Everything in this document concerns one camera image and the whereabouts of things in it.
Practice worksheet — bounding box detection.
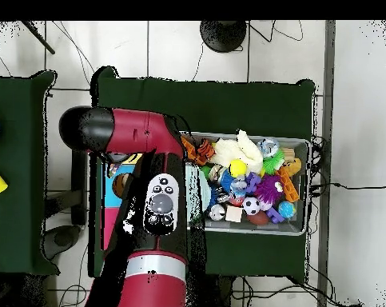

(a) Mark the black and white soccer ball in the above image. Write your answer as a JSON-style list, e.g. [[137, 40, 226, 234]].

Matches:
[[242, 197, 261, 216]]

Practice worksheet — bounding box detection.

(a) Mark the tan plush toy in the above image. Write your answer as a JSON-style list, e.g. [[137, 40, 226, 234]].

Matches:
[[283, 157, 303, 177]]

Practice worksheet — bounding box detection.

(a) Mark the mint green knitted cloth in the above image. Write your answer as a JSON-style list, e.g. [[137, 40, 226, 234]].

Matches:
[[185, 162, 212, 221]]

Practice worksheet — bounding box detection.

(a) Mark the black upright panel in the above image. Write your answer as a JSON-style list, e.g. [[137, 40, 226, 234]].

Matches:
[[70, 150, 89, 226]]

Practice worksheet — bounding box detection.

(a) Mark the yellow ball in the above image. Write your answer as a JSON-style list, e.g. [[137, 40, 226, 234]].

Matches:
[[228, 158, 249, 179]]

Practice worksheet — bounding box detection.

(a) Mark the shallow clear mesh bin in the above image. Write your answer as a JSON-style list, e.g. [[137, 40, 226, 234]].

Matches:
[[181, 130, 311, 237]]

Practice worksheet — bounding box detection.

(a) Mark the orange plastic grid tray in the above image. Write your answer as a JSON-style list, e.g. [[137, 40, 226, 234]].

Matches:
[[277, 165, 300, 203]]

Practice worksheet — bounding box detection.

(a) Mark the wooden box with three holes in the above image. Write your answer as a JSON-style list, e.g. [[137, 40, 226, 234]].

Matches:
[[101, 153, 144, 251]]

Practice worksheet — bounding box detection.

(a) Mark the green spiky ball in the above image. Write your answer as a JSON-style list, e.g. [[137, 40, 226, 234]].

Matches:
[[261, 149, 286, 175]]

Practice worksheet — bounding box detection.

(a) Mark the orange tiger plush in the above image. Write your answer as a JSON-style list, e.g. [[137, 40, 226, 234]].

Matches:
[[196, 138, 216, 161]]

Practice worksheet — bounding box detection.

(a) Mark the black round stand base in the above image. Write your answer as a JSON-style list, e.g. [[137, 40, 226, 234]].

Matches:
[[199, 21, 248, 54]]

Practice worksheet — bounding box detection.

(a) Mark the black tripod leg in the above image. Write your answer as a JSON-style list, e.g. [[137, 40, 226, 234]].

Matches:
[[21, 21, 57, 55]]

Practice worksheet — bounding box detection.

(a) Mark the black floor cable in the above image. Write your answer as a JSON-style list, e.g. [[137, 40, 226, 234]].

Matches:
[[310, 181, 386, 193]]

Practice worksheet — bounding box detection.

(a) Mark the blue globe ball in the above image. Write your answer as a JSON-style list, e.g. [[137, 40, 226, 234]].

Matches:
[[277, 200, 296, 220]]

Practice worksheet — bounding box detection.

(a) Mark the grey rounded stand foot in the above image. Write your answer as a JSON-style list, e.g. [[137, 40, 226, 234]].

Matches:
[[42, 224, 83, 261]]

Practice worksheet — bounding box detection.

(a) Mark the dark green side table cloth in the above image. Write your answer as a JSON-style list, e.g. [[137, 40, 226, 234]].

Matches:
[[0, 70, 59, 276]]

